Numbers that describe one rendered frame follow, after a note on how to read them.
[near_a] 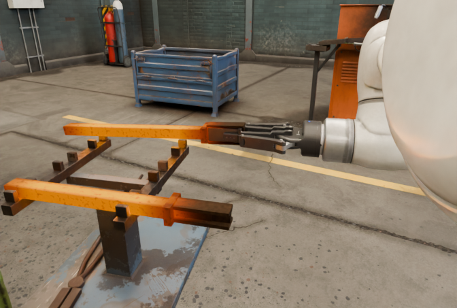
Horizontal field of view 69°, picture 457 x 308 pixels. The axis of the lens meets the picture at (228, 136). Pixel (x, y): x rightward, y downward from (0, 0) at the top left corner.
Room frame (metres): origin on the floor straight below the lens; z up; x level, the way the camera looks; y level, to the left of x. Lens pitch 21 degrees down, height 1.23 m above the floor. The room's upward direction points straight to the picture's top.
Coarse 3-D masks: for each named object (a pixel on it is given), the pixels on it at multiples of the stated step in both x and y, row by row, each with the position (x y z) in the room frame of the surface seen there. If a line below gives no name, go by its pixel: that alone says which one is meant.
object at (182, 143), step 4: (100, 136) 0.77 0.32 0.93; (88, 140) 0.73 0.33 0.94; (92, 140) 0.73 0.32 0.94; (96, 140) 0.73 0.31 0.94; (100, 140) 0.77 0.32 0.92; (104, 140) 0.77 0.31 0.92; (180, 140) 0.73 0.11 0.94; (184, 140) 0.73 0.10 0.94; (88, 144) 0.73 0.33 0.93; (92, 144) 0.73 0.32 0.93; (96, 144) 0.73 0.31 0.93; (180, 144) 0.73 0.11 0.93; (184, 144) 0.73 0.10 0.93; (172, 148) 0.68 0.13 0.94; (176, 148) 0.68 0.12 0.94; (172, 152) 0.68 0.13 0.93; (176, 152) 0.68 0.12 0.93; (180, 152) 0.69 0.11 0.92
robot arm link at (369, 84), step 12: (384, 24) 0.67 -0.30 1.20; (372, 36) 0.67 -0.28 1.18; (384, 36) 0.65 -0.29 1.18; (372, 48) 0.65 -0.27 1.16; (360, 60) 0.68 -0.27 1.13; (372, 60) 0.63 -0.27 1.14; (360, 72) 0.66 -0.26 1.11; (372, 72) 0.62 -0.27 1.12; (360, 84) 0.65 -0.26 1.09; (372, 84) 0.62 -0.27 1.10; (360, 96) 0.65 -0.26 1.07; (372, 96) 0.62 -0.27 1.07
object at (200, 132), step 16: (64, 128) 0.76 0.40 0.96; (80, 128) 0.75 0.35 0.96; (96, 128) 0.74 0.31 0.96; (112, 128) 0.73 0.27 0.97; (128, 128) 0.72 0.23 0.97; (144, 128) 0.71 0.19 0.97; (160, 128) 0.71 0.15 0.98; (176, 128) 0.70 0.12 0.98; (192, 128) 0.70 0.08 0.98; (224, 144) 0.67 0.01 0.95
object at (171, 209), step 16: (32, 192) 0.50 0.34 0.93; (48, 192) 0.49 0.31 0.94; (64, 192) 0.49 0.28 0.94; (80, 192) 0.49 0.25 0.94; (96, 192) 0.49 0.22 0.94; (112, 192) 0.49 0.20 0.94; (128, 192) 0.49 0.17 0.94; (176, 192) 0.48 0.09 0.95; (96, 208) 0.47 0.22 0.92; (112, 208) 0.46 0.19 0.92; (144, 208) 0.45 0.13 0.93; (160, 208) 0.45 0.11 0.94; (176, 208) 0.44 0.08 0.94; (192, 208) 0.44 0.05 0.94; (208, 208) 0.44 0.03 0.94; (224, 208) 0.44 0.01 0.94; (192, 224) 0.43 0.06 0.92; (208, 224) 0.43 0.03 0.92; (224, 224) 0.43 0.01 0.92
